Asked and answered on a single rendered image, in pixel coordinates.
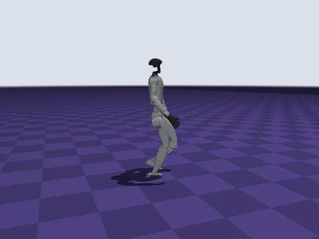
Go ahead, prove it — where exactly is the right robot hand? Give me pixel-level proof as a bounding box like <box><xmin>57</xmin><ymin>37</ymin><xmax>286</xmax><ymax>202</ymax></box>
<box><xmin>164</xmin><ymin>114</ymin><xmax>180</xmax><ymax>129</ymax></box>

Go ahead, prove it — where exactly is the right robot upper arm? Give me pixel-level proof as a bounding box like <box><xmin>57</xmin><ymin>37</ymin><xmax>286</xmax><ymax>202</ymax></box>
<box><xmin>150</xmin><ymin>78</ymin><xmax>158</xmax><ymax>104</ymax></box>

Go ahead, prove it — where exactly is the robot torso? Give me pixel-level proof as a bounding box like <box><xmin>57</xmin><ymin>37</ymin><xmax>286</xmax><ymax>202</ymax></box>
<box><xmin>149</xmin><ymin>75</ymin><xmax>164</xmax><ymax>119</ymax></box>

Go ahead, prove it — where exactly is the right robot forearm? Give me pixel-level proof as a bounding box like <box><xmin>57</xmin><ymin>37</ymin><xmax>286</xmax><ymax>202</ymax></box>
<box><xmin>153</xmin><ymin>96</ymin><xmax>170</xmax><ymax>117</ymax></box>

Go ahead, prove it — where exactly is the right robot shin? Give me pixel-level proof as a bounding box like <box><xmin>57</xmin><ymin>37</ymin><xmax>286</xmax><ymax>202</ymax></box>
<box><xmin>152</xmin><ymin>146</ymin><xmax>169</xmax><ymax>175</ymax></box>

